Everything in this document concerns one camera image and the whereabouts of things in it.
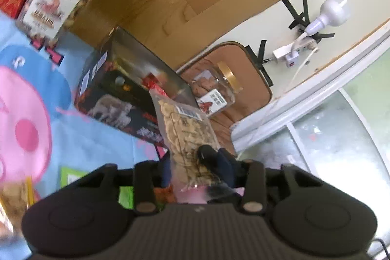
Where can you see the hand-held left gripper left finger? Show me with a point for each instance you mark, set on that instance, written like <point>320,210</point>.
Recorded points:
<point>166,170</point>

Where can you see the white light bulb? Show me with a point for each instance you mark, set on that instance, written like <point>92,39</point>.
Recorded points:
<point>332,11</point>

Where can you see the orange snack packet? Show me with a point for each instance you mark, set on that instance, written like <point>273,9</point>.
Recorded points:
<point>163,196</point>

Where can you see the white power strip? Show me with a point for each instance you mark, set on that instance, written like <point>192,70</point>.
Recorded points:
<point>285,52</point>

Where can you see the printed cartoon blanket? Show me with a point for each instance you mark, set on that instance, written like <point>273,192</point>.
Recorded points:
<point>91,141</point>

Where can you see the red snack packet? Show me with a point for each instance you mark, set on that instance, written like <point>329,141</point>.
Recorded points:
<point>150,81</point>

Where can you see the pecan jar gold lid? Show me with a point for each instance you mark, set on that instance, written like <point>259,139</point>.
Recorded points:
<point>213,83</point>

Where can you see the white plug adapter red switch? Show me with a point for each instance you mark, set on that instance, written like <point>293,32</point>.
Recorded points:
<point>291,61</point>

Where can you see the green snack packet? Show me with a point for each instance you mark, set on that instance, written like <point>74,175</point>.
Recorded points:
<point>68,176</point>

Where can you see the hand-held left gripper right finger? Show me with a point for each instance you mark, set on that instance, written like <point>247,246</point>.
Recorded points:
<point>227,167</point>

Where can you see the yellow nut packet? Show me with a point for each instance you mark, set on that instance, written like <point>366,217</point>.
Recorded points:
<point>12,202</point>

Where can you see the clear nut packet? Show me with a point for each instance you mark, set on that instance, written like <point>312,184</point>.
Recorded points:
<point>182,129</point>

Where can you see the white window frame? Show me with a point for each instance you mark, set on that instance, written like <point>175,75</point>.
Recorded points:
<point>304,101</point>

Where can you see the black tin box sheep print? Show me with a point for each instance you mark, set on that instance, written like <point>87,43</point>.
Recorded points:
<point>115,104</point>

